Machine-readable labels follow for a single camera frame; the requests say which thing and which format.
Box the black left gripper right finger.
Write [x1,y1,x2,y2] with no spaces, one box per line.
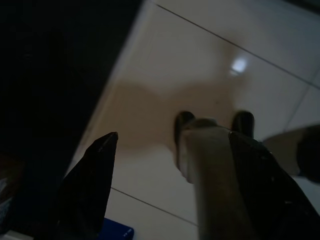
[228,131,320,240]

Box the black floor mat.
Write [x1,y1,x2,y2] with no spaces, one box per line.
[0,0,151,240]

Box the blue flat box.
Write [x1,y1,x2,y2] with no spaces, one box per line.
[101,216,135,240]

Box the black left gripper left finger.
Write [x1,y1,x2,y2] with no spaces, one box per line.
[34,131,119,240]

